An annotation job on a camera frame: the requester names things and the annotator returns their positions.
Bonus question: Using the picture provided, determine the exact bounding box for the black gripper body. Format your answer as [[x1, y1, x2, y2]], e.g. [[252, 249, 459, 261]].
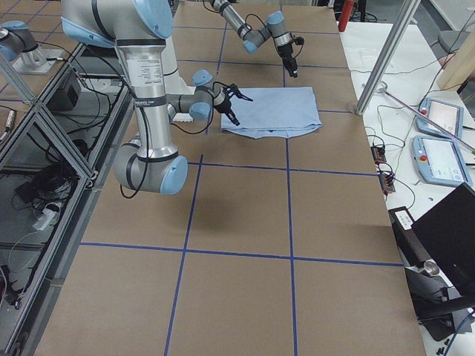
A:
[[213, 90, 234, 115], [276, 43, 296, 65]]

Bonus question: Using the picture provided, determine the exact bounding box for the light blue t-shirt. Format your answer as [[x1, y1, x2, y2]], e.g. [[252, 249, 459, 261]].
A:
[[220, 87, 322, 139]]

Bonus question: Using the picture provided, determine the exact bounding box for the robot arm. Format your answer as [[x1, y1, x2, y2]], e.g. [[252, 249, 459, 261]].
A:
[[62, 1, 240, 194], [203, 1, 304, 78]]

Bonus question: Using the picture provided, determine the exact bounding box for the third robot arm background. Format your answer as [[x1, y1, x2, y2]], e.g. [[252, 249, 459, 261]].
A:
[[1, 20, 63, 74]]

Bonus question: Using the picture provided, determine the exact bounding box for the red fire extinguisher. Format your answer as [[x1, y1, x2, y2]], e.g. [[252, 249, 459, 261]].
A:
[[338, 0, 355, 33]]

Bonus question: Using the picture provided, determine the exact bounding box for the reacher grabber tool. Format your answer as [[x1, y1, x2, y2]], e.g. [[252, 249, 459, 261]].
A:
[[376, 81, 474, 155]]

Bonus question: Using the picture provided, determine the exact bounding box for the upper small circuit board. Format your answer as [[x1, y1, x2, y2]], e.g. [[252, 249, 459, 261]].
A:
[[370, 145, 387, 165]]

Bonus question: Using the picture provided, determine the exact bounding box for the small circuit board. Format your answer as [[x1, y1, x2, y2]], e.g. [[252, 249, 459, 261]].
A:
[[370, 145, 387, 165], [378, 171, 396, 195]]

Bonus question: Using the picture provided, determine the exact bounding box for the lower small circuit board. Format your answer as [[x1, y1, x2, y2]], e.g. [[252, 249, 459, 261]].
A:
[[378, 171, 396, 195]]

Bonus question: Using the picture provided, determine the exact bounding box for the far blue teach pendant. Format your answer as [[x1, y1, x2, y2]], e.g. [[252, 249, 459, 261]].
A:
[[416, 98, 464, 138]]

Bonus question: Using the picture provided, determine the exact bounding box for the blue teach pendant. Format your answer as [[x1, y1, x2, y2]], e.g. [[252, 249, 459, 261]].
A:
[[412, 135, 472, 187], [416, 98, 464, 138]]

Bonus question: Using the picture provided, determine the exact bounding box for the wooden plank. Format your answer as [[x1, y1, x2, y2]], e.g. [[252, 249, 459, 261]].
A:
[[437, 30, 475, 90]]

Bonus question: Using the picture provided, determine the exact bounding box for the near blue teach pendant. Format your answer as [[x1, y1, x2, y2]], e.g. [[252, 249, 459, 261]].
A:
[[412, 135, 472, 187]]

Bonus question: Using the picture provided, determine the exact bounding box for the black laptop computer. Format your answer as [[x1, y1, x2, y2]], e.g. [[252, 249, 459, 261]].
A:
[[412, 183, 474, 295]]

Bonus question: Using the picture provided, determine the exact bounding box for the black monitor stand base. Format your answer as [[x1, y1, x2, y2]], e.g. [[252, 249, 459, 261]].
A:
[[388, 207, 474, 341]]

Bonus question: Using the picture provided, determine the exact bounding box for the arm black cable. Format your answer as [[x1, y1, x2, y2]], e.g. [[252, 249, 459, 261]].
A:
[[244, 13, 270, 36], [118, 81, 223, 200]]

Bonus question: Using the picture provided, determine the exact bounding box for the white pedestal base plate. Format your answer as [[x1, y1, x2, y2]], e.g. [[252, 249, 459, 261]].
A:
[[173, 113, 194, 122]]

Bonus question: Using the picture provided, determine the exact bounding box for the white pedestal column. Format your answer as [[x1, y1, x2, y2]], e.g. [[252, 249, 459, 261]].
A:
[[161, 36, 194, 95]]

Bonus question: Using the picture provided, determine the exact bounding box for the aluminium frame post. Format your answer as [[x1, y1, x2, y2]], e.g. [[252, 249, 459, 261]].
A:
[[356, 0, 421, 116]]

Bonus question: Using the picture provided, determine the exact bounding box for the black box under frame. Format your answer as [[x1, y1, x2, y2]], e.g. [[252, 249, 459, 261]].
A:
[[47, 73, 81, 111]]

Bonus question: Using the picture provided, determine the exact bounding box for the aluminium frame rail left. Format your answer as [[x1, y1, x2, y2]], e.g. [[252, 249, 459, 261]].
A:
[[1, 45, 133, 355]]

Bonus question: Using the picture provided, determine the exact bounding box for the floor cable bundle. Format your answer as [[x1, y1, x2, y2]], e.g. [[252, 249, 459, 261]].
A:
[[10, 136, 94, 234]]

